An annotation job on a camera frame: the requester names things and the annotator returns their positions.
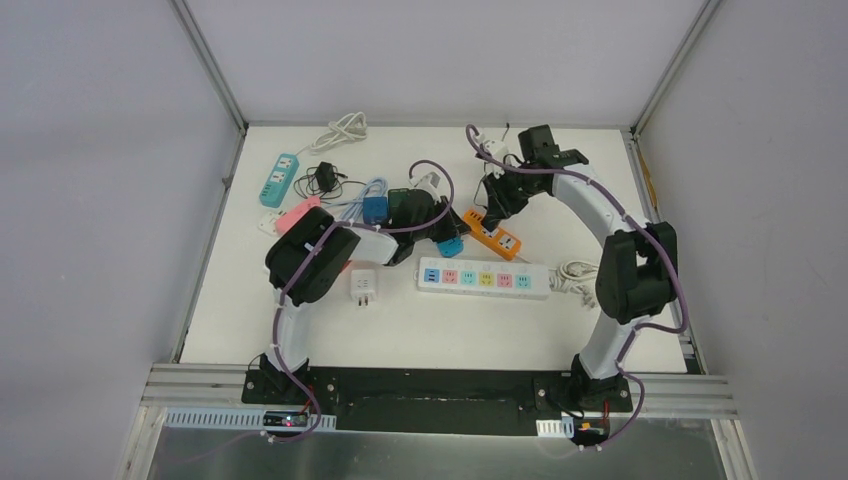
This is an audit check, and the dark green cube adapter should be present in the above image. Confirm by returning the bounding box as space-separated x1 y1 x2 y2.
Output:
387 188 409 217

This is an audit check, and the pink triangular power strip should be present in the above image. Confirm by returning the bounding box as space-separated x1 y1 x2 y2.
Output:
274 196 321 236

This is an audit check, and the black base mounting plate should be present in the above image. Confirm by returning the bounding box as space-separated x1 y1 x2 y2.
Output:
241 361 633 436

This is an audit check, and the blue cube adapter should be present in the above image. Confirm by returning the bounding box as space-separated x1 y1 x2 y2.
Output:
362 196 389 225

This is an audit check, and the light blue coiled cable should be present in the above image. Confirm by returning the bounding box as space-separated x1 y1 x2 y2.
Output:
324 176 390 227

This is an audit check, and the white cube adapter bear print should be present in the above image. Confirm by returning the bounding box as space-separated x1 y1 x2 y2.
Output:
350 269 377 307

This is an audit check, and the white long power strip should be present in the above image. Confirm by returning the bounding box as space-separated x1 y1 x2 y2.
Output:
417 256 601 309

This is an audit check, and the teal power strip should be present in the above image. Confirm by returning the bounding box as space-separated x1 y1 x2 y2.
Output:
259 153 299 208

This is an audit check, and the white coiled cable top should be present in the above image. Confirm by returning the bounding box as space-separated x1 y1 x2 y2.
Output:
294 111 368 158

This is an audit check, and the black power adapter with cable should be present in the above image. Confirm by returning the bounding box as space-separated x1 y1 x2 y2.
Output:
293 161 365 200

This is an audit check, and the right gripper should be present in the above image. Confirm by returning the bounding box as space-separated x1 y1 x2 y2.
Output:
483 163 544 220

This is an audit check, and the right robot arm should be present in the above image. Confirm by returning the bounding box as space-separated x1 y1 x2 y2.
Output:
465 125 684 414

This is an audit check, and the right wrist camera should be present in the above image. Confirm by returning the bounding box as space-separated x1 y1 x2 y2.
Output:
478 134 511 178

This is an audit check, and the orange power strip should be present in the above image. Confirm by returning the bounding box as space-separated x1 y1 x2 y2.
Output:
463 208 522 261

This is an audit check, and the black charger on orange strip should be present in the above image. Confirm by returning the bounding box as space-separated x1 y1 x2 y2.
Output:
481 210 509 231

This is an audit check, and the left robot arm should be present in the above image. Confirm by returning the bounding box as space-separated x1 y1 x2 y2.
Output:
259 189 471 405

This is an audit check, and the light blue square adapter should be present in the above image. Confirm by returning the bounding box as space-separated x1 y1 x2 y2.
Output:
436 237 464 258

